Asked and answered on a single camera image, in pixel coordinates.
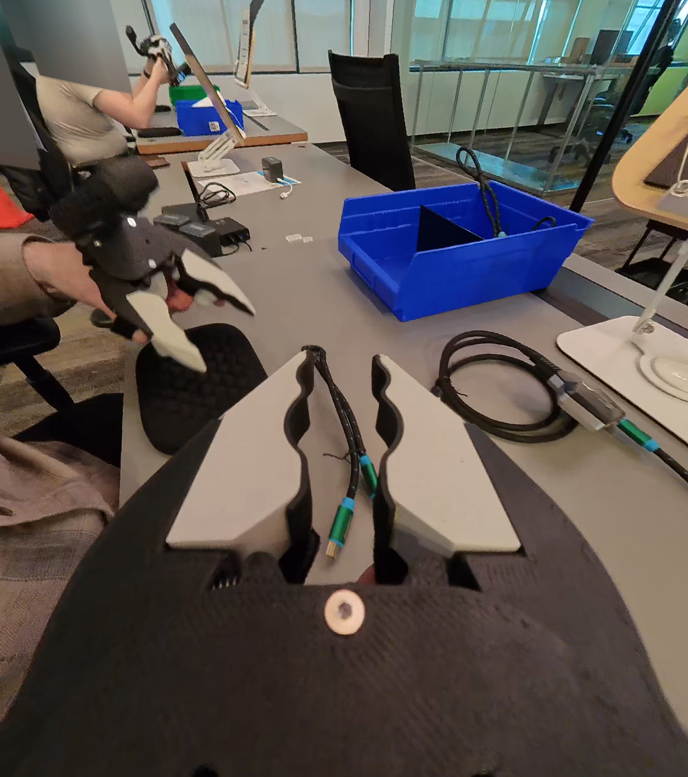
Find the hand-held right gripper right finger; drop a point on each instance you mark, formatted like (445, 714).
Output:
(447, 486)

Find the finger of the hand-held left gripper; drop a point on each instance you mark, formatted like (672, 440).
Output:
(172, 330)
(216, 282)

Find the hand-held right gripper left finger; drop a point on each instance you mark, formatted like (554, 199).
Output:
(235, 486)

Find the black twist tie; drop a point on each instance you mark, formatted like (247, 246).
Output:
(337, 458)

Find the blue plastic bin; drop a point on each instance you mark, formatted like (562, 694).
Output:
(465, 273)

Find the person's left forearm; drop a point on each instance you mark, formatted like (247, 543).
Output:
(4, 279)

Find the person's left hand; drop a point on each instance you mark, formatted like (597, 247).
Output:
(65, 273)

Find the black boxes on desk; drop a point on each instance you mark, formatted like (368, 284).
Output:
(204, 233)

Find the blue desk bin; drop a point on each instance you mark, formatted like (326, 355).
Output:
(208, 118)

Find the dark office chair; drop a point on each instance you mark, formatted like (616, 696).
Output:
(16, 352)

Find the green box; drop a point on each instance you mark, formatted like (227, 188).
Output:
(186, 92)

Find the person's plaid shirt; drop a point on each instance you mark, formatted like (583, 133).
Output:
(16, 546)

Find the black high-back chair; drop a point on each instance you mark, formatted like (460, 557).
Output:
(374, 115)

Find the black desk lamp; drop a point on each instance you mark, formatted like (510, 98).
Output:
(250, 43)

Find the black blue-bin divider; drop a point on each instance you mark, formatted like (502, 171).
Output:
(447, 231)

